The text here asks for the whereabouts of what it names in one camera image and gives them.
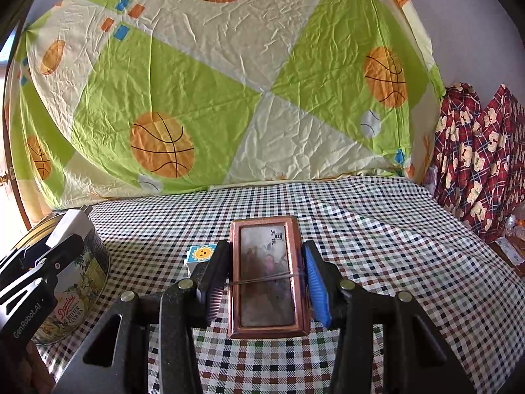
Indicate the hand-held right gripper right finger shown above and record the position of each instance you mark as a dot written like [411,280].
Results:
[318,287]

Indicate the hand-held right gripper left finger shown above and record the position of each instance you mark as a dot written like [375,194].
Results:
[215,283]

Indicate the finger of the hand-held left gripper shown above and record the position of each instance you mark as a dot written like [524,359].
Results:
[65,250]
[28,291]

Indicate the white toy piece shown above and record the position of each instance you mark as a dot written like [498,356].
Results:
[71,223]

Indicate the round printed cookie tin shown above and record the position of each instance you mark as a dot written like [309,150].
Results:
[82,291]

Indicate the brown framed rectangular box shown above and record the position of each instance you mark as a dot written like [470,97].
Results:
[266,279]

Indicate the white sun toy block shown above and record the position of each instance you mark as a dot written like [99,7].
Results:
[200,256]

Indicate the checkered bed sheet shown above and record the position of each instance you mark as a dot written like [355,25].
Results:
[410,279]

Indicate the brass cabinet knob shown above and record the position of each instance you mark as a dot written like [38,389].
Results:
[6,178]

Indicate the brown wooden cabinet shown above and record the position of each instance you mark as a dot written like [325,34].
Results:
[10,131]

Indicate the brown cardboard box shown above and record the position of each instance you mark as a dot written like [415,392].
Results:
[510,252]

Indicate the red plaid bear cloth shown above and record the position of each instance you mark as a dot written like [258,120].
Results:
[471,160]

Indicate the green basketball print blanket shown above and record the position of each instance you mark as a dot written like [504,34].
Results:
[229,82]

